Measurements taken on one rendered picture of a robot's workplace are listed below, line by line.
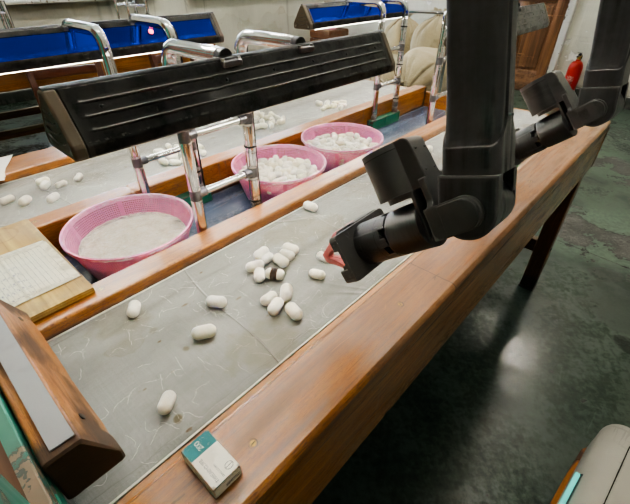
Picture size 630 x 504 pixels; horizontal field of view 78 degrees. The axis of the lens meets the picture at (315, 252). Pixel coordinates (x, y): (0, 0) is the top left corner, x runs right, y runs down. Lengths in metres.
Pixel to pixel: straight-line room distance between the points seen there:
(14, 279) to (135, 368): 0.30
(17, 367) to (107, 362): 0.16
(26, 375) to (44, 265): 0.35
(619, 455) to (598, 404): 0.49
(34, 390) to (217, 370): 0.22
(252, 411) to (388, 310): 0.26
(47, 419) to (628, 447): 1.20
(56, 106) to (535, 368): 1.63
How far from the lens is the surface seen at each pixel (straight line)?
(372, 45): 0.84
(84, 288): 0.76
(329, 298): 0.70
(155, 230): 0.95
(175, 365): 0.63
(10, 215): 1.17
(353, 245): 0.51
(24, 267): 0.87
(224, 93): 0.59
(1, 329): 0.61
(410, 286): 0.70
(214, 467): 0.48
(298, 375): 0.56
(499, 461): 1.46
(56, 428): 0.47
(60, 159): 1.38
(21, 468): 0.45
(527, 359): 1.75
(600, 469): 1.23
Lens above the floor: 1.21
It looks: 36 degrees down
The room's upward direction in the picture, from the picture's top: straight up
